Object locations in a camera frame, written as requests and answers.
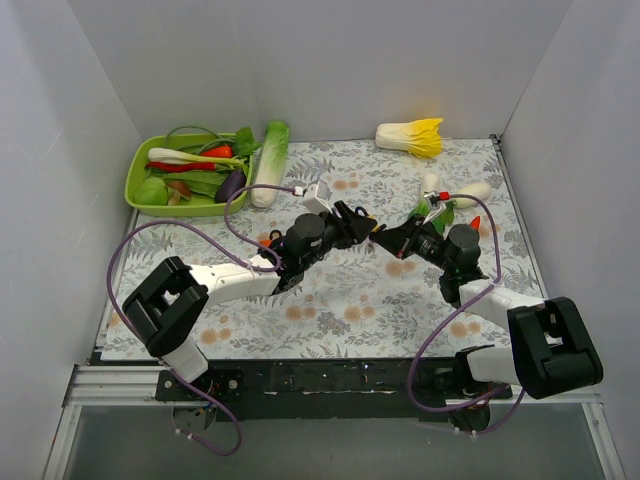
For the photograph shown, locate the floral table mat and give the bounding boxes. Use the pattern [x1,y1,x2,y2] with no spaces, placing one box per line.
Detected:
[117,139,544,359]

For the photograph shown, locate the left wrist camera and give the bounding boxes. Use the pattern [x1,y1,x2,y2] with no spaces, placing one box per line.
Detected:
[303,181,331,215]

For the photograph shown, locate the red chili pepper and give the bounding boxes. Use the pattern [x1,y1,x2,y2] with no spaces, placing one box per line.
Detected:
[145,161,217,173]

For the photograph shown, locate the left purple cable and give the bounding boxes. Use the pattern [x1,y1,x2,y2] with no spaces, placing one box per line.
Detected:
[107,184,309,456]

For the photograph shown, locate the orange padlock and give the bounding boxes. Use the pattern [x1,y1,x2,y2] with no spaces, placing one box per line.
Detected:
[257,229,283,247]

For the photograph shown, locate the green leafy vegetable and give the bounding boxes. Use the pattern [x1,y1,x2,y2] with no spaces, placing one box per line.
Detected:
[163,171,228,199]

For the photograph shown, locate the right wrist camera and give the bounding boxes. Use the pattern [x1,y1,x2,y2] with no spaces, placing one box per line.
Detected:
[423,191,450,224]

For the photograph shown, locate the green long beans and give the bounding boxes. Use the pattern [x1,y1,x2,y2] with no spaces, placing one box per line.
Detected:
[163,125,236,154]

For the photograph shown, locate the brown mushroom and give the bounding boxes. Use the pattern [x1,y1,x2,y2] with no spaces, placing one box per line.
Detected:
[165,180,192,206]

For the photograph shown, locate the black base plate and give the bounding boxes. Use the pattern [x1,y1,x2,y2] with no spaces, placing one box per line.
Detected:
[155,357,512,422]

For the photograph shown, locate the purple eggplant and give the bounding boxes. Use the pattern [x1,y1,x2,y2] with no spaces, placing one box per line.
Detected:
[214,169,247,203]

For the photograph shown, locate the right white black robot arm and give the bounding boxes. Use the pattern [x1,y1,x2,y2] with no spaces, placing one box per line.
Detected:
[370,218,604,399]

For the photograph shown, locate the white green leek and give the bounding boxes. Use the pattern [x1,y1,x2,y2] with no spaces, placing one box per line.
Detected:
[147,147,243,167]

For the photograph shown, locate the green plastic tray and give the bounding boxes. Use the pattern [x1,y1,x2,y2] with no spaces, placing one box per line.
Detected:
[125,129,255,217]

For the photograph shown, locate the orange carrot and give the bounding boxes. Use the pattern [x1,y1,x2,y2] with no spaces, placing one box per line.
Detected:
[470,216,481,230]

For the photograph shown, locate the purple cable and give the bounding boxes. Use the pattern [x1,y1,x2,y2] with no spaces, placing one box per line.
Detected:
[107,184,309,456]
[407,192,526,434]

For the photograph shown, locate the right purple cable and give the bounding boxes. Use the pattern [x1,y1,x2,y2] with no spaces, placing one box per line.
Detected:
[407,192,526,434]

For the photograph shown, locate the green napa cabbage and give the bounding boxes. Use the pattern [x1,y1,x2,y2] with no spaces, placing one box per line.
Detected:
[251,120,290,209]

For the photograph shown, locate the small orange pepper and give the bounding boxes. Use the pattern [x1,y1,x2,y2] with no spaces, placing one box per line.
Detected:
[199,145,233,159]

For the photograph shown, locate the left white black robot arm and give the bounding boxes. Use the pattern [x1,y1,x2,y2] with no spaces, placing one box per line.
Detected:
[123,201,377,400]

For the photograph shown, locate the aluminium frame rail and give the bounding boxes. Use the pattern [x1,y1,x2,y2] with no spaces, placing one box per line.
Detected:
[45,366,626,479]

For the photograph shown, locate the white radish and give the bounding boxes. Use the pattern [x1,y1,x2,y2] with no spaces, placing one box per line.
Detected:
[454,182,492,210]

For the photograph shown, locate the round green cabbage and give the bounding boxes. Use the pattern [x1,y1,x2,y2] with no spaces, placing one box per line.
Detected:
[133,177,169,206]

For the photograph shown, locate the green spinach leaf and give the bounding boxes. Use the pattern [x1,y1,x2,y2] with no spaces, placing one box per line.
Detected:
[232,126,262,157]

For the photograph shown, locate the green bok choy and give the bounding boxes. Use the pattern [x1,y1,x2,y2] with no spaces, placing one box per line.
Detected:
[408,199,455,235]

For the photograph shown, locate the yellow white cabbage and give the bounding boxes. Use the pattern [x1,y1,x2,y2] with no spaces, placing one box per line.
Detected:
[375,118,443,159]

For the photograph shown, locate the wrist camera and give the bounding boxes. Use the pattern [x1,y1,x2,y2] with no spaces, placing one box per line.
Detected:
[303,181,331,215]
[423,191,450,224]

